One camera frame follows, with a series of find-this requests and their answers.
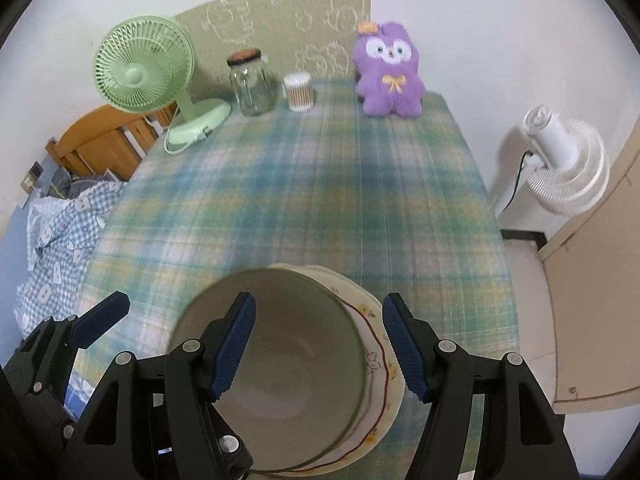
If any grey cloth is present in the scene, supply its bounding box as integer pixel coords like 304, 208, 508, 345
47, 167, 121, 198

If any green desk fan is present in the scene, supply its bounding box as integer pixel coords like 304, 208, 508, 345
94, 16, 232, 155

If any cotton swab container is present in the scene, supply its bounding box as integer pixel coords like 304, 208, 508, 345
283, 73, 316, 113

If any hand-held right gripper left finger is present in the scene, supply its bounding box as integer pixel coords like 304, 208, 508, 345
70, 291, 257, 480

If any beige door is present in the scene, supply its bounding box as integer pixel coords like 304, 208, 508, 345
537, 120, 640, 416

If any plaid tablecloth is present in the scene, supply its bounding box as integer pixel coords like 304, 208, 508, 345
65, 77, 521, 480

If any white fan power cable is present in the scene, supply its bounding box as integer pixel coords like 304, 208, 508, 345
142, 115, 212, 155

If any large yellow floral plate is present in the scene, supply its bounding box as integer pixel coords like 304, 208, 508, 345
270, 262, 405, 476

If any black fan cable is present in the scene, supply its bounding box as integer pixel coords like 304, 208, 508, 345
501, 149, 532, 212

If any white clip fan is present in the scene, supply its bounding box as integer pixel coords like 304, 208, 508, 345
521, 105, 611, 216

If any wooden headboard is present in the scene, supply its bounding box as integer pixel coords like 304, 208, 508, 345
45, 105, 178, 183

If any glass jar with dark lid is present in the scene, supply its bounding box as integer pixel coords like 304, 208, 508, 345
226, 48, 275, 117

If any grey floral ceramic bowl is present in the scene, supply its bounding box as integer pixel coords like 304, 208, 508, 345
167, 267, 368, 473

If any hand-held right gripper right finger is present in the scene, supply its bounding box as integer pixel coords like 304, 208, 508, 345
382, 294, 571, 480

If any red patterned white plate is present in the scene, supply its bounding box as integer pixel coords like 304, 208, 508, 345
345, 300, 392, 471

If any green printed board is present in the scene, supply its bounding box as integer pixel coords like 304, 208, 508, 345
172, 0, 373, 98

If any blue checked bear blanket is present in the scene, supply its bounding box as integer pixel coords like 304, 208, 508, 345
14, 180, 126, 341

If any purple plush toy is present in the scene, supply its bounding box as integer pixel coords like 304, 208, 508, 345
352, 21, 427, 119

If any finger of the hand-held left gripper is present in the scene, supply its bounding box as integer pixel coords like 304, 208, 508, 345
70, 291, 131, 350
210, 407, 254, 480

